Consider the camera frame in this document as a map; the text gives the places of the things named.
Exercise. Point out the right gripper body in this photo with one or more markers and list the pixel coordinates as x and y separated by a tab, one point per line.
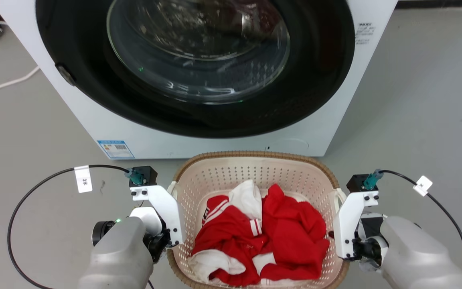
371	226

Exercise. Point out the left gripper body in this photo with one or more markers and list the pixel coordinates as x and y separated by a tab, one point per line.
150	220

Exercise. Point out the beige perforated laundry basket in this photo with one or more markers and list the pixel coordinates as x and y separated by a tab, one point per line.
251	168

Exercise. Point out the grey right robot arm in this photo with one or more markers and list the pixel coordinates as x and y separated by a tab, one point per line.
415	257

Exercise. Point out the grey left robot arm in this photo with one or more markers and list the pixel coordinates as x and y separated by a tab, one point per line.
118	257

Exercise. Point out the blue energy label sticker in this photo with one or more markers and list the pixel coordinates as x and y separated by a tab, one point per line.
115	149

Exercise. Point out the red and white garment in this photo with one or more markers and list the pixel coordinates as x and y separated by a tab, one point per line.
291	233

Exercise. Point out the white front-load washing machine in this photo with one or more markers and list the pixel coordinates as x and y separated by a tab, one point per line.
106	132

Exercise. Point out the black round washer door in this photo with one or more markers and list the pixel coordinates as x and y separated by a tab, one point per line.
307	80

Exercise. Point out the metal washer door latch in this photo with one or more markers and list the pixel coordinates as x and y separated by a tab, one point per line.
65	74

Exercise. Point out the small printed text sticker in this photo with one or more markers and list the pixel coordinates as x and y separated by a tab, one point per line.
363	33

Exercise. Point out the white left camera bracket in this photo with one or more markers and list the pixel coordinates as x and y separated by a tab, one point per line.
167	208

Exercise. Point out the white camera bracket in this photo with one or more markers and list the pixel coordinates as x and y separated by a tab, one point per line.
167	208
347	220

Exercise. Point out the white right camera bracket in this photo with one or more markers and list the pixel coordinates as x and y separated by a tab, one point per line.
347	220

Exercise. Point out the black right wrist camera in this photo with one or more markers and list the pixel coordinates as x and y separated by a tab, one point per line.
356	182

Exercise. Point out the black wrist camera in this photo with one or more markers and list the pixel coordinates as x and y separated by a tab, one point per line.
356	182
148	173

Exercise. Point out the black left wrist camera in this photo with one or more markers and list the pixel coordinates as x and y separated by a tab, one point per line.
148	173

